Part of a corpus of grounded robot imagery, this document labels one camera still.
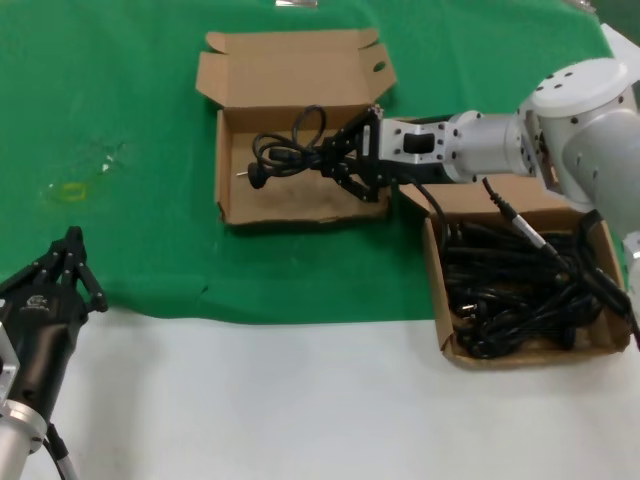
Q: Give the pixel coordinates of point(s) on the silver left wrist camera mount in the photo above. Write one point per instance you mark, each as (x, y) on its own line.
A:
(5, 370)

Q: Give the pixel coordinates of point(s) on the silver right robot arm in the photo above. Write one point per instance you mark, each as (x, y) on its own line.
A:
(575, 100)

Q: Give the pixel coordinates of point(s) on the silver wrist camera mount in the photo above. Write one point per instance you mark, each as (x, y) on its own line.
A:
(5, 370)
(395, 140)

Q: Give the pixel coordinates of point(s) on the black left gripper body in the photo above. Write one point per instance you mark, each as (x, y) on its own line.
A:
(42, 325)

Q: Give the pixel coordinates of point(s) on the open cardboard box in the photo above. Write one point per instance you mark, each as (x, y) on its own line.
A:
(500, 361)
(260, 75)

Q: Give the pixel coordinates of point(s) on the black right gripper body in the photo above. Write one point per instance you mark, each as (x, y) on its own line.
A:
(375, 170)

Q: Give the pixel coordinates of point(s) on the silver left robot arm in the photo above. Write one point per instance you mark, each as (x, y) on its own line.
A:
(15, 432)

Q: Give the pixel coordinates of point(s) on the green table cloth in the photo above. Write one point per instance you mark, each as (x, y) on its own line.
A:
(125, 100)

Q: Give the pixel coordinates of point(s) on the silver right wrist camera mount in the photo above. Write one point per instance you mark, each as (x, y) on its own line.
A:
(395, 140)

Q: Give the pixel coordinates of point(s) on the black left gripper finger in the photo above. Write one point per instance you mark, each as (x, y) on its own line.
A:
(90, 290)
(50, 262)

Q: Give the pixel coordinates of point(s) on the grey metal object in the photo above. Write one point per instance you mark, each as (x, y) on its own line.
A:
(582, 4)
(296, 3)

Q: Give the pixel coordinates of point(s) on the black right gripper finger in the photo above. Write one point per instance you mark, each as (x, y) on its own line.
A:
(352, 132)
(357, 182)

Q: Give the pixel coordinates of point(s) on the small white scrap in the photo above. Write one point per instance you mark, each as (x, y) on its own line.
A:
(105, 166)

